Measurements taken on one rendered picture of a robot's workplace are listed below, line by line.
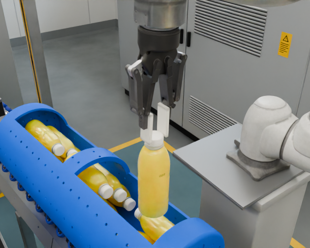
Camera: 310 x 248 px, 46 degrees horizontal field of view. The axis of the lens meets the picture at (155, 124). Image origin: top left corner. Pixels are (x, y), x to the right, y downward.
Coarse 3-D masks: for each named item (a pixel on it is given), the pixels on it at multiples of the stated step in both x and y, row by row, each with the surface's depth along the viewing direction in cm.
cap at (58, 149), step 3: (57, 144) 125; (60, 144) 126; (54, 147) 124; (57, 147) 123; (60, 147) 124; (63, 147) 125; (54, 150) 124; (57, 150) 124; (60, 150) 125; (63, 150) 126; (54, 153) 124; (57, 153) 124; (60, 153) 125
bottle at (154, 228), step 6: (144, 216) 102; (162, 216) 102; (144, 222) 101; (150, 222) 100; (156, 222) 99; (162, 222) 99; (168, 222) 99; (144, 228) 101; (150, 228) 99; (156, 228) 98; (162, 228) 97; (168, 228) 97; (150, 234) 99; (156, 234) 97; (162, 234) 96; (156, 240) 98
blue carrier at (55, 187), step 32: (0, 128) 131; (64, 128) 149; (0, 160) 134; (32, 160) 115; (96, 160) 108; (32, 192) 115; (64, 192) 102; (64, 224) 101; (96, 224) 92; (128, 224) 88; (192, 224) 87
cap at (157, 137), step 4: (156, 132) 76; (160, 132) 76; (152, 136) 75; (156, 136) 75; (160, 136) 75; (152, 140) 74; (156, 140) 74; (160, 140) 74; (152, 144) 74; (156, 144) 74; (160, 144) 75
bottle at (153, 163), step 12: (144, 144) 76; (144, 156) 75; (156, 156) 75; (168, 156) 77; (144, 168) 76; (156, 168) 75; (168, 168) 77; (144, 180) 77; (156, 180) 77; (168, 180) 79; (144, 192) 79; (156, 192) 78; (168, 192) 82; (144, 204) 81; (156, 204) 80; (156, 216) 82
